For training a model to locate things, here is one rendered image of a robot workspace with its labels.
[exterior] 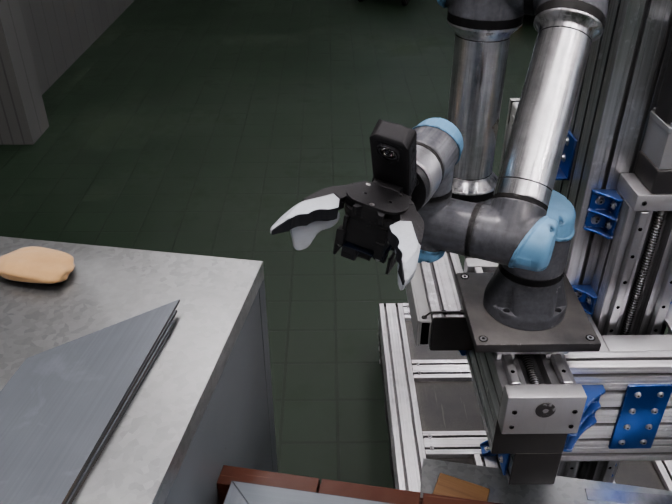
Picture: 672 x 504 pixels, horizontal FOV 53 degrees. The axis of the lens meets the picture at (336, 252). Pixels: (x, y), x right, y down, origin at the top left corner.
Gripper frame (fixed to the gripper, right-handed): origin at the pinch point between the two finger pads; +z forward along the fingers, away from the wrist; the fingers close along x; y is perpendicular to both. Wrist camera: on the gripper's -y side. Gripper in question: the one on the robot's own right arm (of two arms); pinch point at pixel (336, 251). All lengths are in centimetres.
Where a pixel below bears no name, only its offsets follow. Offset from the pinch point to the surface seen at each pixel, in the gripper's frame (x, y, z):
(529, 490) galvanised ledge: -32, 74, -45
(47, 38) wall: 383, 167, -335
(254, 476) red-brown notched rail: 14, 66, -15
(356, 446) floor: 16, 149, -94
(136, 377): 33, 44, -7
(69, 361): 45, 45, -5
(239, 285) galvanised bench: 32, 46, -38
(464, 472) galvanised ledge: -19, 76, -43
